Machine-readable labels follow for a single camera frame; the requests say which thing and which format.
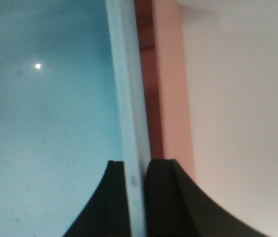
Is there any light blue plastic box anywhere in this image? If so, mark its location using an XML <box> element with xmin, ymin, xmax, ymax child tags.
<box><xmin>0</xmin><ymin>0</ymin><xmax>150</xmax><ymax>237</ymax></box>

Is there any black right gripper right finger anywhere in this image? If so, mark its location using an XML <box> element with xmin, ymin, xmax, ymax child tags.
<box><xmin>145</xmin><ymin>159</ymin><xmax>263</xmax><ymax>237</ymax></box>

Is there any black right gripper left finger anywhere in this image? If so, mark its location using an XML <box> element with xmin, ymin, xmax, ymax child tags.
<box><xmin>64</xmin><ymin>160</ymin><xmax>131</xmax><ymax>237</ymax></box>

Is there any pink plastic box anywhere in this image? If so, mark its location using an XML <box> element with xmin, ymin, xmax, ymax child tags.
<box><xmin>134</xmin><ymin>0</ymin><xmax>196</xmax><ymax>179</ymax></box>

